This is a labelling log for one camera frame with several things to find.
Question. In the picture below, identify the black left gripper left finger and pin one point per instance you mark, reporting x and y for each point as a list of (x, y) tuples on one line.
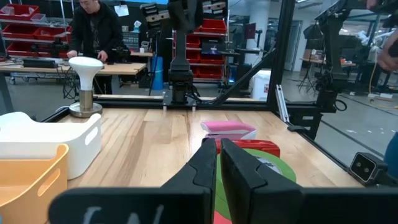
[(205, 168)]

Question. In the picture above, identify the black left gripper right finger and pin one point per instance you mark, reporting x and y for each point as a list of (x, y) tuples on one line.
[(239, 174)]

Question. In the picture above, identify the green tape roll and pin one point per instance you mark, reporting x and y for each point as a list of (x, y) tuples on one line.
[(284, 171)]

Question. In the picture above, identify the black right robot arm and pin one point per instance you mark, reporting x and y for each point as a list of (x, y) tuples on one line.
[(180, 62)]

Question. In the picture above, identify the shelf rack with red bins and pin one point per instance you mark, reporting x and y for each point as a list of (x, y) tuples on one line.
[(18, 31), (214, 26)]

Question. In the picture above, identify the blue barrel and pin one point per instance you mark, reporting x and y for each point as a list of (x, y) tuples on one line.
[(157, 74)]

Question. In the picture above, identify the wooden workbench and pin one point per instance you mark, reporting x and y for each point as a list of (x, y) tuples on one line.
[(124, 68)]

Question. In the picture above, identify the silver aluminium bar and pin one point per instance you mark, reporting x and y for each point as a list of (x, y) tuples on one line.
[(282, 104)]

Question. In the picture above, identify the person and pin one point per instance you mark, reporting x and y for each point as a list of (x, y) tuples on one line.
[(392, 155), (96, 28)]

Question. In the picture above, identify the white container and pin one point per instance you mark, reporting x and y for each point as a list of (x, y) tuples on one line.
[(259, 85)]

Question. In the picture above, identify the white desk lamp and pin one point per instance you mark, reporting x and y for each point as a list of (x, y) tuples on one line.
[(85, 68)]

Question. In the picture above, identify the white plastic bin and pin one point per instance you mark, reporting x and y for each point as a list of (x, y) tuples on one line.
[(46, 137)]

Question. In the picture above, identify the orange plastic bin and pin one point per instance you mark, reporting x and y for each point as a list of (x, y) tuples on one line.
[(25, 174)]

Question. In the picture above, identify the person's hand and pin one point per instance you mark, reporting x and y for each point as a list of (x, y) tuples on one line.
[(388, 59)]

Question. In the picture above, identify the black table-level camera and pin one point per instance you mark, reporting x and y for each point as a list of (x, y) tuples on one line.
[(363, 168)]

